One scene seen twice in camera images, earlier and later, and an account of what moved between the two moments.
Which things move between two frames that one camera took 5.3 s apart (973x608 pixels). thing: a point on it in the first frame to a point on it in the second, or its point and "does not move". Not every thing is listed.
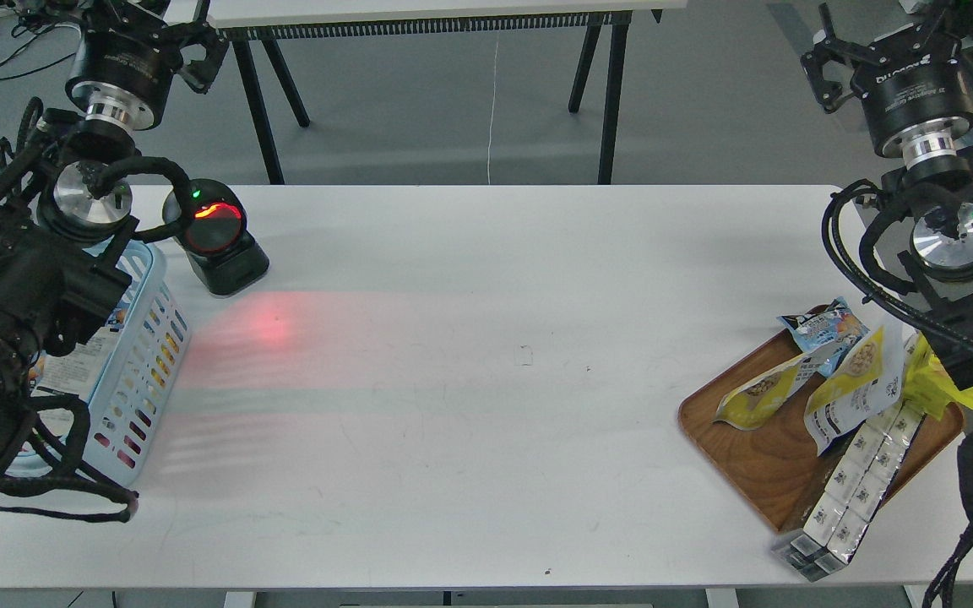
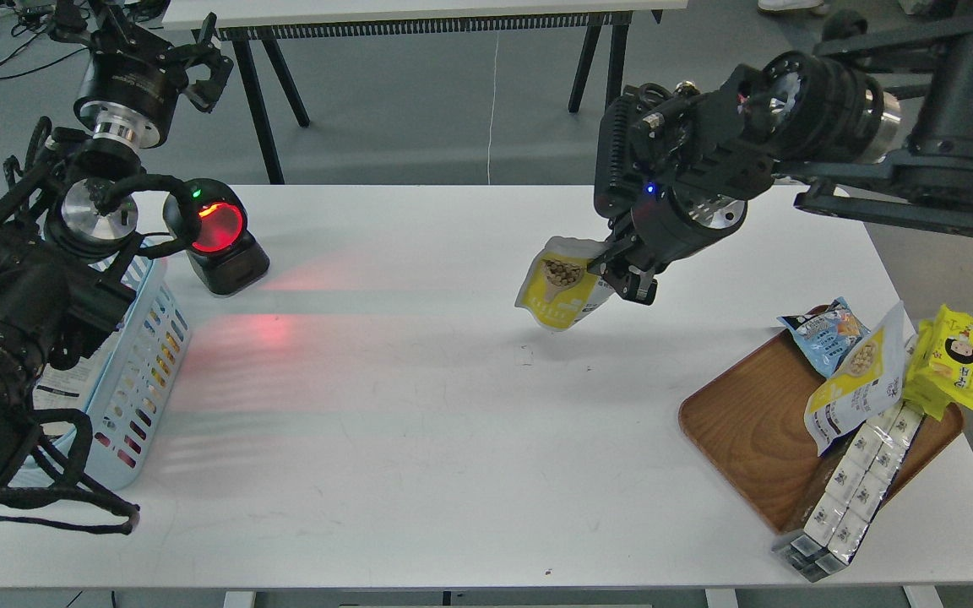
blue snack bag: [826, 333] does not move
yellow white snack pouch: [752, 405] to [557, 289]
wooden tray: [774, 468] does not move
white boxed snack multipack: [856, 488] does not move
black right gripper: [919, 86] to [675, 167]
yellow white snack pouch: [868, 379] does not move
